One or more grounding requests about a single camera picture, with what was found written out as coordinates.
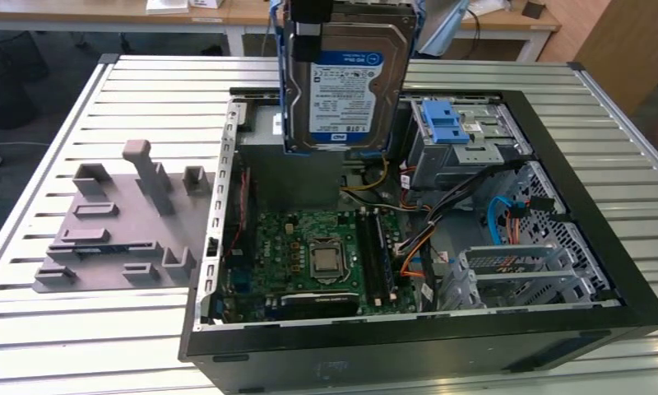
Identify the silver CPU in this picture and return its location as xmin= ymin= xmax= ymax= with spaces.
xmin=310 ymin=248 xmax=342 ymax=276

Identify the CPU socket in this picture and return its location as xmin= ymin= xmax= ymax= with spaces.
xmin=305 ymin=236 xmax=347 ymax=286

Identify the grey optical drive cage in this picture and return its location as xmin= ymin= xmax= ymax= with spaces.
xmin=407 ymin=97 xmax=530 ymax=191

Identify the green motherboard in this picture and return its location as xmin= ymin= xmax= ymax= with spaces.
xmin=221 ymin=207 xmax=418 ymax=323

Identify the black office chair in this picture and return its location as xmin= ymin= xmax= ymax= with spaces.
xmin=0 ymin=30 xmax=51 ymax=131

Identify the wooden cabinet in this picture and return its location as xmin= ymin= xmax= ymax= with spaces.
xmin=539 ymin=0 xmax=658 ymax=114

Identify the orange power wire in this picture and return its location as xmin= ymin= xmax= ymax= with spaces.
xmin=503 ymin=205 xmax=525 ymax=248

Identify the thin red wire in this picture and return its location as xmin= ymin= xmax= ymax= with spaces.
xmin=222 ymin=170 xmax=251 ymax=260

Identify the hard disk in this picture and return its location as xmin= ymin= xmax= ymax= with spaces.
xmin=270 ymin=0 xmax=419 ymax=156

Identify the blue data wire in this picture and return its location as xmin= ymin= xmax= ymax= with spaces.
xmin=486 ymin=195 xmax=527 ymax=249

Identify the grey power supply unit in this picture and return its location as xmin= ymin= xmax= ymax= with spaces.
xmin=234 ymin=103 xmax=345 ymax=211

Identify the black cable bundle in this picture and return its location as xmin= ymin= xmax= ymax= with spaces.
xmin=397 ymin=160 xmax=527 ymax=267

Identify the small black desk object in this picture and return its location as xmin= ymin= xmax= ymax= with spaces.
xmin=519 ymin=0 xmax=549 ymax=20

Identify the wooden desk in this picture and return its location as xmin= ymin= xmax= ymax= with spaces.
xmin=0 ymin=0 xmax=563 ymax=57

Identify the yellow wire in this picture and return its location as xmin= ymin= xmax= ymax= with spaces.
xmin=341 ymin=152 xmax=389 ymax=192

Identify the installed RAM stick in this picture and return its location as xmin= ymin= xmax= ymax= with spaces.
xmin=373 ymin=210 xmax=401 ymax=300

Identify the black PC case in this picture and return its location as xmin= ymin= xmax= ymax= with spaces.
xmin=177 ymin=86 xmax=658 ymax=395

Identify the blue plastic latch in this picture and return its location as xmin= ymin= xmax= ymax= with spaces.
xmin=421 ymin=100 xmax=471 ymax=145

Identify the grey parts rack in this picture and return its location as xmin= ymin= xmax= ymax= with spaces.
xmin=31 ymin=138 xmax=219 ymax=294

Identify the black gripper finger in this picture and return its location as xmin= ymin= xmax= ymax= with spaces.
xmin=287 ymin=0 xmax=331 ymax=63

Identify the grey disk bay cage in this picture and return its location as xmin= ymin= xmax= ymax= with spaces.
xmin=439 ymin=243 xmax=611 ymax=310

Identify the black graphics card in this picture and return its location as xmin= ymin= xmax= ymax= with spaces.
xmin=275 ymin=290 xmax=362 ymax=320

